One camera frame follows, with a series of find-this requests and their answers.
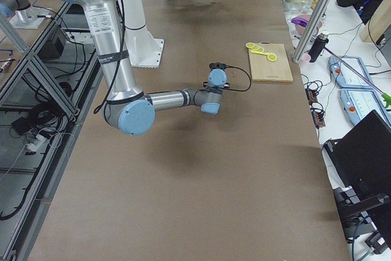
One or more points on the lemon slice outer end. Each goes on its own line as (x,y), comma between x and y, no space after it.
(250,45)

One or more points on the pink bowl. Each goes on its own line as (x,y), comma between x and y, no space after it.
(300,30)

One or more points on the pink cup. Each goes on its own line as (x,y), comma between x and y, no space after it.
(305,59)

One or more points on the wooden cutting board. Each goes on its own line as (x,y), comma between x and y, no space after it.
(263,70)

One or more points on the teach pendant near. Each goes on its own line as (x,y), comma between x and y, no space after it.
(357,103)

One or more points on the teach pendant far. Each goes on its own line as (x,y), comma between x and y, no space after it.
(345,78)

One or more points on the black monitor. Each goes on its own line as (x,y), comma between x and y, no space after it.
(362,161)

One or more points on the black power strip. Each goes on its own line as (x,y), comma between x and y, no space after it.
(316,108)

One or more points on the teach pendant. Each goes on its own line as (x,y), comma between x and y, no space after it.
(345,78)
(357,103)

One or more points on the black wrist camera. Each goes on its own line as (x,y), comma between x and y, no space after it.
(218,65)

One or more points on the black thermos bottle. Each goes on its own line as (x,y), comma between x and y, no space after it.
(318,45)

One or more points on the aluminium frame post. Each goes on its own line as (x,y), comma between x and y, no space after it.
(308,33)

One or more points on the lemon slice on knife tip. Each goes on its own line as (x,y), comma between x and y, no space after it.
(272,57)

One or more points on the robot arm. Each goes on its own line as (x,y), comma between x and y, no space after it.
(121,39)

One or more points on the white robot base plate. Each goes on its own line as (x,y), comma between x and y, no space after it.
(145,50)

